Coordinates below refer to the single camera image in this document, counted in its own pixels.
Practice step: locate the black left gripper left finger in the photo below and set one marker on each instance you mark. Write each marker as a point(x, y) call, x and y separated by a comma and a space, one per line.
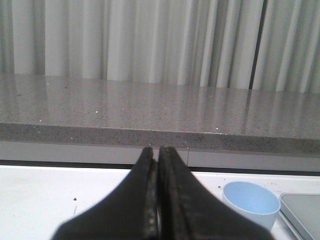
point(129, 212)

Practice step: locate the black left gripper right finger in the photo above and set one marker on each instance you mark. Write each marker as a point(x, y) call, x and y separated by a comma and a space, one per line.
point(188, 211)

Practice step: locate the light blue plastic cup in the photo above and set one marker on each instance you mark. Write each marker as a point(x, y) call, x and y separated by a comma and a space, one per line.
point(252, 201)

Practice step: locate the silver electronic kitchen scale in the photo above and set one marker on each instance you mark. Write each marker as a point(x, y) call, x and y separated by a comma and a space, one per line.
point(301, 213)

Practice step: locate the grey speckled stone counter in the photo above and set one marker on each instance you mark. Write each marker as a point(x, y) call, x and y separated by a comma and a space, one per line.
point(48, 109)

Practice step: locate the white pleated curtain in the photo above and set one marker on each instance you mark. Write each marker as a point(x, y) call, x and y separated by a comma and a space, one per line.
point(269, 45)

